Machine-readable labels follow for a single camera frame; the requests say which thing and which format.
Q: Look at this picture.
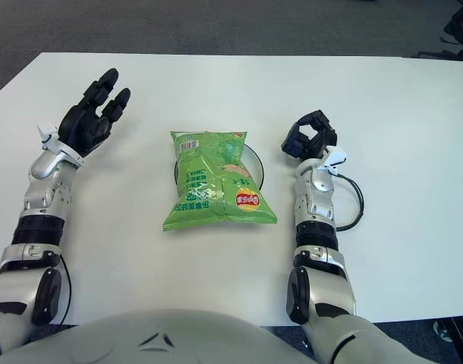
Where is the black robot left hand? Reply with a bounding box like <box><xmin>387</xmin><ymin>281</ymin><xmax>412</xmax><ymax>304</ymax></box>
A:
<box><xmin>57</xmin><ymin>67</ymin><xmax>132</xmax><ymax>157</ymax></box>

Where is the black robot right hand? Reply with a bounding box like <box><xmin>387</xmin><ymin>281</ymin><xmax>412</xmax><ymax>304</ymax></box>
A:
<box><xmin>280</xmin><ymin>109</ymin><xmax>339</xmax><ymax>160</ymax></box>

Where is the green potato chip bag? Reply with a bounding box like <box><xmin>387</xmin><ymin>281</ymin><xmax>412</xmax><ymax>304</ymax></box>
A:
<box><xmin>162</xmin><ymin>130</ymin><xmax>278</xmax><ymax>232</ymax></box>

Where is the white plate black rim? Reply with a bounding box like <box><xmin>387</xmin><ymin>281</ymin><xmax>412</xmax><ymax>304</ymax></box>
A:
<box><xmin>173</xmin><ymin>143</ymin><xmax>265</xmax><ymax>190</ymax></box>

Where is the black chair base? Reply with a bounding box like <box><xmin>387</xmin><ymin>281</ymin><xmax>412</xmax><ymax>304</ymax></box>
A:
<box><xmin>411</xmin><ymin>49</ymin><xmax>463</xmax><ymax>60</ymax></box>

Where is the seated person in dark clothes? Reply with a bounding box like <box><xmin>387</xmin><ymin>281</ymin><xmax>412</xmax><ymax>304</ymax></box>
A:
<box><xmin>439</xmin><ymin>3</ymin><xmax>463</xmax><ymax>50</ymax></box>

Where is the grey robot torso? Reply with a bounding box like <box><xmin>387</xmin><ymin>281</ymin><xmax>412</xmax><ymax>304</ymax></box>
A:
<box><xmin>0</xmin><ymin>309</ymin><xmax>312</xmax><ymax>364</ymax></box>

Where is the black table leg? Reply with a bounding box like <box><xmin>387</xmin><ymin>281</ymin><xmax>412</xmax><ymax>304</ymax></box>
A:
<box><xmin>432</xmin><ymin>316</ymin><xmax>463</xmax><ymax>364</ymax></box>

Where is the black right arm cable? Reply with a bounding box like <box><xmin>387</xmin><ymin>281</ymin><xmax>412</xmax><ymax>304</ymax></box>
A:
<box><xmin>335</xmin><ymin>174</ymin><xmax>365</xmax><ymax>231</ymax></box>

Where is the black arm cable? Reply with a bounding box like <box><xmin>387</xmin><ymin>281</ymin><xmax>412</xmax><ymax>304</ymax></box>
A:
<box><xmin>335</xmin><ymin>174</ymin><xmax>365</xmax><ymax>231</ymax></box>
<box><xmin>49</xmin><ymin>257</ymin><xmax>74</xmax><ymax>326</ymax></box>

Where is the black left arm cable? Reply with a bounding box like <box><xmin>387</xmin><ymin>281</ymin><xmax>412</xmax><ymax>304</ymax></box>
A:
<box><xmin>49</xmin><ymin>257</ymin><xmax>74</xmax><ymax>326</ymax></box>

